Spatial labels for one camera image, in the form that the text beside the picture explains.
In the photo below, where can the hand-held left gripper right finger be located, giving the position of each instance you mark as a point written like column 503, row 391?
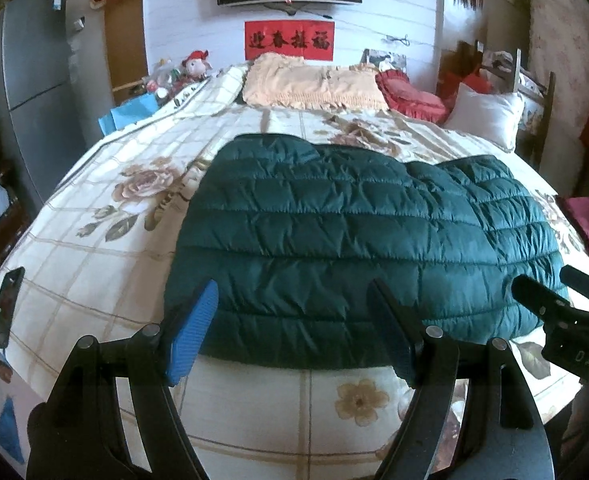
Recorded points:
column 392, row 335

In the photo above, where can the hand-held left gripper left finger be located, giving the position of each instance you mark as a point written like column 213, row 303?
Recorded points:
column 194, row 332

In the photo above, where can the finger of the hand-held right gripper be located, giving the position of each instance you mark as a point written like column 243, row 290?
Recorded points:
column 582, row 280
column 534, row 295

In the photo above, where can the dark green puffer jacket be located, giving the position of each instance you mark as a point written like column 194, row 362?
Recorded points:
column 349, row 240

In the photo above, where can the floral cream bed sheet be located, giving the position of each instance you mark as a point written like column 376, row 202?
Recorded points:
column 124, row 260

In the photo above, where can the white pillow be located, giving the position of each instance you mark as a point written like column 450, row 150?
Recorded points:
column 489, row 112

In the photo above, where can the black smartphone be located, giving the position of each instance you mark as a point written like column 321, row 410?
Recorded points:
column 7, row 310

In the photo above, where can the blue plastic piece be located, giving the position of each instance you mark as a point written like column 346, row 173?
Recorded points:
column 12, row 430

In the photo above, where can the wooden chair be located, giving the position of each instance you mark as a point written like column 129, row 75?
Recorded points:
column 517, row 70

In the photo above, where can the bright red cloth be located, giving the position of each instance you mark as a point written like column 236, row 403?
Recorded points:
column 474, row 82

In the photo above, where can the blue paper bag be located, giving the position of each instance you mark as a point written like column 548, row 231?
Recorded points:
column 134, row 109

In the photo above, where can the red ruffled cushion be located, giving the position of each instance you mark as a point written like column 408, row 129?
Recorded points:
column 409, row 97

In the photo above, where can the cluster of bottles and jars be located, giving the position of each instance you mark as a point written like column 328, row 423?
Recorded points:
column 164, row 77

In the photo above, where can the beige fringed pillow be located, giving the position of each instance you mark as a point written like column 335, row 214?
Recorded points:
column 314, row 85

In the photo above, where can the plush doll with red hat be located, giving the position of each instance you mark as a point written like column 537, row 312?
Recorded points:
column 197, row 65

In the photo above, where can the propped photo picture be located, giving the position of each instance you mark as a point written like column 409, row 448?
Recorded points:
column 392, row 60

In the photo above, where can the grey refrigerator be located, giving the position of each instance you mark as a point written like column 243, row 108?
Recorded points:
column 39, row 85

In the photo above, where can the brown wooden door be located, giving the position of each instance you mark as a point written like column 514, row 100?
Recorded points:
column 124, row 45

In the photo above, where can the red wall banner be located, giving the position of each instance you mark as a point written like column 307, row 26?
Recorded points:
column 252, row 51

